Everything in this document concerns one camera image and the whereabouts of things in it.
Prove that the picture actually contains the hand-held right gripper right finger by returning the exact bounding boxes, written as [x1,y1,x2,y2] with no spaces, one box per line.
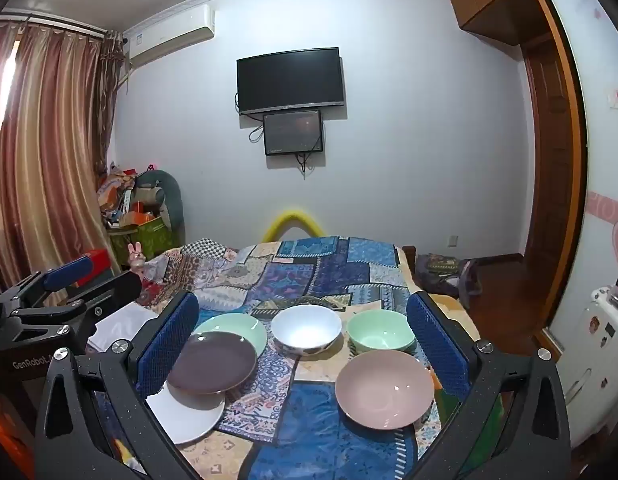
[406,291,572,480]

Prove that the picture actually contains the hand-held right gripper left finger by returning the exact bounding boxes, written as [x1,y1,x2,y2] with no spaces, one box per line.
[34,290,210,480]

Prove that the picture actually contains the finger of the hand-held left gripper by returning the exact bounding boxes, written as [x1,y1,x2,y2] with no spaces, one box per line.
[0,255,93,312]
[10,272,143,337]

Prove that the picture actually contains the purple plate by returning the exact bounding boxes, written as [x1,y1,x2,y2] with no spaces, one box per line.
[166,331,259,395]

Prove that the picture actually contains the green bowl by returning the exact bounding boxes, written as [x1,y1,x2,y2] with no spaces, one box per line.
[346,309,417,353]

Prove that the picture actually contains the green plate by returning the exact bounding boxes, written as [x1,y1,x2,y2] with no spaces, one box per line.
[193,313,268,358]

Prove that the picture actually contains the pink bowl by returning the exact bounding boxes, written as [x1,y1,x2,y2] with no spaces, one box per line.
[335,350,435,431]

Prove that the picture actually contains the white plate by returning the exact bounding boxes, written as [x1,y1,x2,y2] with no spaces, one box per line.
[145,382,226,445]

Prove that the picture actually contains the white bowl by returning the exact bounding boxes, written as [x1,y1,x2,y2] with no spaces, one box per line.
[270,304,343,356]

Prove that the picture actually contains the red box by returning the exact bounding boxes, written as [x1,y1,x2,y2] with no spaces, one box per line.
[82,248,110,273]

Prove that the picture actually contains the white cloth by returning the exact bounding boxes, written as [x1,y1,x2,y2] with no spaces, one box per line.
[86,305,160,353]

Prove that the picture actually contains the pink bunny toy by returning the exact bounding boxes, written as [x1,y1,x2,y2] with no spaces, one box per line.
[126,241,147,276]

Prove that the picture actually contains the green cardboard box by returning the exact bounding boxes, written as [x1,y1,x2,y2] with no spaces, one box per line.
[109,215,172,266]

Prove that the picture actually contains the patterned bag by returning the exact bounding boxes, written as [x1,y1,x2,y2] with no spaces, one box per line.
[416,252,482,308]

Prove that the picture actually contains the pile of boxes and toys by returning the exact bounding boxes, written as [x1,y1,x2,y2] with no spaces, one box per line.
[96,162,165,228]

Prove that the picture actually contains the grey green cushion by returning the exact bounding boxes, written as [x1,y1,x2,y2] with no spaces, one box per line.
[139,170,186,241]

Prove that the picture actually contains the striped curtain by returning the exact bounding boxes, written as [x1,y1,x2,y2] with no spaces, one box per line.
[0,25,122,291]

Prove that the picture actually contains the beige printed blanket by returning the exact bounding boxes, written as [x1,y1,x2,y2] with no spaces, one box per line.
[174,290,504,480]

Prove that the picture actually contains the blue patchwork blanket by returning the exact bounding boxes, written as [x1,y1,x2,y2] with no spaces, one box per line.
[89,235,470,480]

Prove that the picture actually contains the white stickered suitcase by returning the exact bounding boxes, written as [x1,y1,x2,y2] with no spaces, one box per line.
[559,285,618,441]

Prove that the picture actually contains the yellow foam noodle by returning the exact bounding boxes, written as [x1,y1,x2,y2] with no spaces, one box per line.
[262,206,324,243]

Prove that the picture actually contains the wooden door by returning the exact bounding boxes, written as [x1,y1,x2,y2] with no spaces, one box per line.
[520,32,577,331]

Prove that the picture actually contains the small black monitor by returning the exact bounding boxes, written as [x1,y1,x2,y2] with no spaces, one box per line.
[262,108,324,156]

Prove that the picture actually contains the white sliding wardrobe door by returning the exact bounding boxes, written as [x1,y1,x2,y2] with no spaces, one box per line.
[541,0,618,341]

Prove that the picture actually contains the white air conditioner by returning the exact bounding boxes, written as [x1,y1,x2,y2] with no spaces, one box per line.
[124,4,216,68]

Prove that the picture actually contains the wooden bed frame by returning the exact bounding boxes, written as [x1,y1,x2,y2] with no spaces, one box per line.
[403,245,417,291]

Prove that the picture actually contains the black cable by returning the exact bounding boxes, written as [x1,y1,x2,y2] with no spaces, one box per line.
[295,152,324,179]

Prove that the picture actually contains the curtain rail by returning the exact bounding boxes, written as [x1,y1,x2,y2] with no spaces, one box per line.
[0,8,108,39]

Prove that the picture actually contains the black wall television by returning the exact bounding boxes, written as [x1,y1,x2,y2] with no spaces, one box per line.
[236,47,346,116]

